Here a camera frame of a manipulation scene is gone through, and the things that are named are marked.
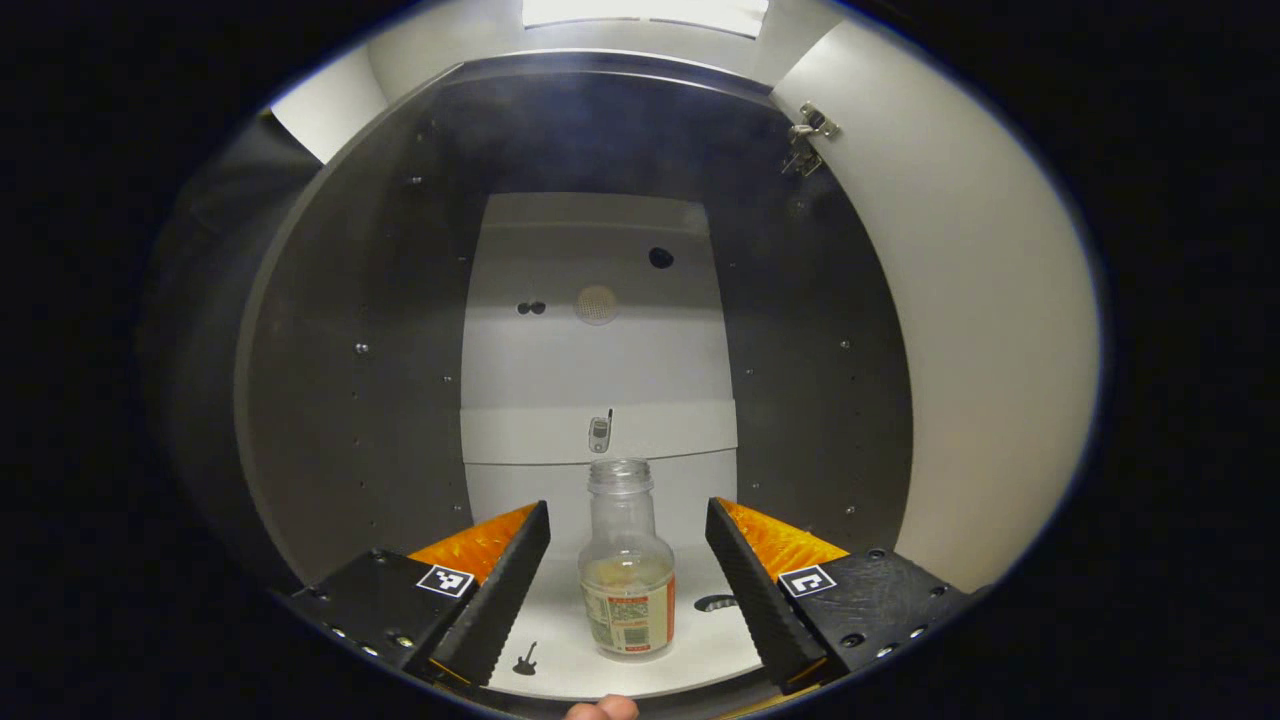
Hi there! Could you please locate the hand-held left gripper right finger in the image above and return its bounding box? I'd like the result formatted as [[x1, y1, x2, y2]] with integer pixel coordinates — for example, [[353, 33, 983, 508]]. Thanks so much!
[[704, 497, 976, 696]]

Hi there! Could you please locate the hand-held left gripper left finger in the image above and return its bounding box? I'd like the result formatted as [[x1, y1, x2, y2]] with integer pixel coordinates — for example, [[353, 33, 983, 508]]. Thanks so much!
[[285, 500, 552, 689]]

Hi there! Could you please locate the clear bottle with label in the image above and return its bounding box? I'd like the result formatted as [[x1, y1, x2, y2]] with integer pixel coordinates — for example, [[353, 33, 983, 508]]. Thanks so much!
[[578, 458, 677, 661]]

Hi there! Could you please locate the dark grey cabinet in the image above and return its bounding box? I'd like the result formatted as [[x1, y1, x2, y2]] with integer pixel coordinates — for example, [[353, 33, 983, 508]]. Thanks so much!
[[232, 48, 916, 701]]

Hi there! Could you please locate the metal door hinge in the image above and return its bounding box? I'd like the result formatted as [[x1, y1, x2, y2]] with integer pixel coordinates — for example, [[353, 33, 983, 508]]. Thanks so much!
[[783, 100, 841, 178]]

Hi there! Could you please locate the large ceiling light panel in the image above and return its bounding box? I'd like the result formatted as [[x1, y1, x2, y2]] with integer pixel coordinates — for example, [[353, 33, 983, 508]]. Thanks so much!
[[522, 0, 769, 39]]

